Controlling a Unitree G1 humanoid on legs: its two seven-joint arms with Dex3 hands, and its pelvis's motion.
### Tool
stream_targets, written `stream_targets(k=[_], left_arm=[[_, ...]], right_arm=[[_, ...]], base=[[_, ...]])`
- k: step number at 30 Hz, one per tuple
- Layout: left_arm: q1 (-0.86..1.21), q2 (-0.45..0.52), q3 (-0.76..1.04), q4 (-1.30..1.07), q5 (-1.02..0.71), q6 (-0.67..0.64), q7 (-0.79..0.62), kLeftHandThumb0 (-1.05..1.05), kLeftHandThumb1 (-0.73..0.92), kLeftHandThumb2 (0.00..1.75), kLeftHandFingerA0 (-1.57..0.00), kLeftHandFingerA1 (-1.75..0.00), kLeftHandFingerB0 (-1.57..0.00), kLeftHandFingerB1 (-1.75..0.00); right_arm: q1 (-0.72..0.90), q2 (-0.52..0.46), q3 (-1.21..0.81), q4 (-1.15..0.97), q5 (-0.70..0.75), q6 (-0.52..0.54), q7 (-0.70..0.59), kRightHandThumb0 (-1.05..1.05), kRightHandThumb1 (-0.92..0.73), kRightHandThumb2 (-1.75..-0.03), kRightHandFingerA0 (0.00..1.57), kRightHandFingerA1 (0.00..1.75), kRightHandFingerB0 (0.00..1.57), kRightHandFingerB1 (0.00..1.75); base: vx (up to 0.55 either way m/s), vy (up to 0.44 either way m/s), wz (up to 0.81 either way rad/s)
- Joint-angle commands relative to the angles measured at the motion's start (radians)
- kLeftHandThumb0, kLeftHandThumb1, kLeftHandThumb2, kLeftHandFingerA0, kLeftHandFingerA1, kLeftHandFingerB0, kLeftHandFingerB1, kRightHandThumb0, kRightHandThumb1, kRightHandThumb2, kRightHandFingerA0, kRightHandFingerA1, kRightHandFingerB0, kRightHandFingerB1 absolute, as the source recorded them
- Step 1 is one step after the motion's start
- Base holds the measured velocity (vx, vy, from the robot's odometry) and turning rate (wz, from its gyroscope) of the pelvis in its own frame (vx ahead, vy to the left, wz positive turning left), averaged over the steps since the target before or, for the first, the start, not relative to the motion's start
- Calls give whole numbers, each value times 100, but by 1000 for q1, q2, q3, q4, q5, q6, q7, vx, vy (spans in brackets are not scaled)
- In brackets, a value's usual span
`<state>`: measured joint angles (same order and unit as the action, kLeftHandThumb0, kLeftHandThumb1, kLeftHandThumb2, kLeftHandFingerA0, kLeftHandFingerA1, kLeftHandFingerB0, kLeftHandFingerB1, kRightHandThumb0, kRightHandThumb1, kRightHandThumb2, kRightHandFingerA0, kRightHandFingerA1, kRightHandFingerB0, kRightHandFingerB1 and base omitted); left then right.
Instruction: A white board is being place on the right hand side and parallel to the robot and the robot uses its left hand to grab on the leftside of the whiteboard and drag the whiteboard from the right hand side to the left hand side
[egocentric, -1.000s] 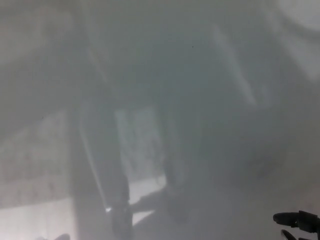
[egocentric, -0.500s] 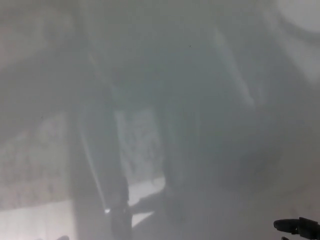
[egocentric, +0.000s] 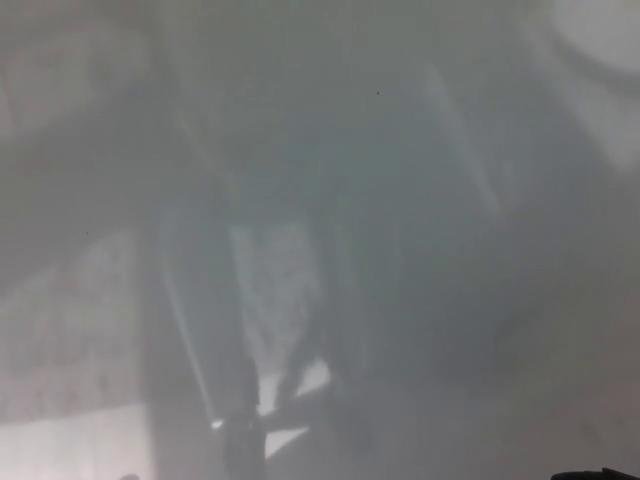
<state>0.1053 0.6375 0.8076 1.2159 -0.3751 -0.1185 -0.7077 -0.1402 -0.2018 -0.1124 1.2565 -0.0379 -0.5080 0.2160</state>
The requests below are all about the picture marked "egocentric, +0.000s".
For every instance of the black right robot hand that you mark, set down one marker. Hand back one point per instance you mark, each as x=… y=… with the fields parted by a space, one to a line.
x=600 y=475

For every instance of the dark grey door panel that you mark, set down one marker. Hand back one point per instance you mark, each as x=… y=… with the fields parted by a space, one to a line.
x=320 y=200

